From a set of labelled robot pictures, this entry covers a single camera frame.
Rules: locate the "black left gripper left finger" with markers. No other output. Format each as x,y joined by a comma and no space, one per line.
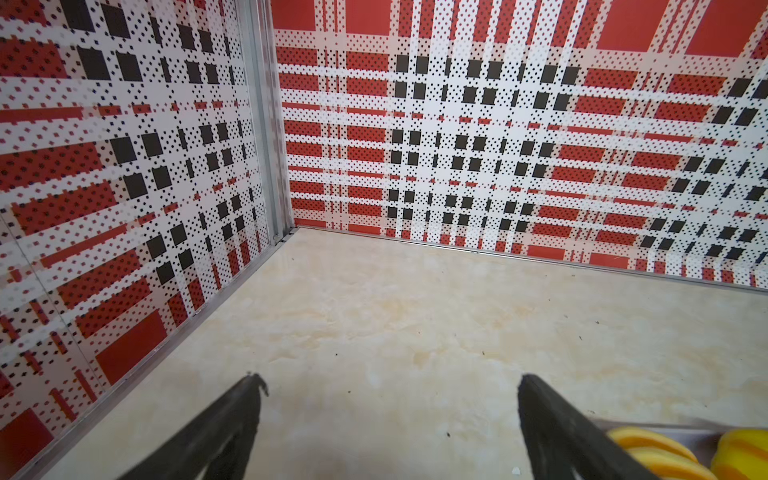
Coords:
216,444

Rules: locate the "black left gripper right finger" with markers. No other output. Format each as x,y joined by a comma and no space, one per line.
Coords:
562,443

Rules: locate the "yellow mottled bread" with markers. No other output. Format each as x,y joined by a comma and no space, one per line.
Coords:
741,454

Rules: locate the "striped long bread top left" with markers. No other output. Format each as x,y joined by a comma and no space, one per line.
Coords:
664,457

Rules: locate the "grey lilac tray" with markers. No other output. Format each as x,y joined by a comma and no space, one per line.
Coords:
695,436

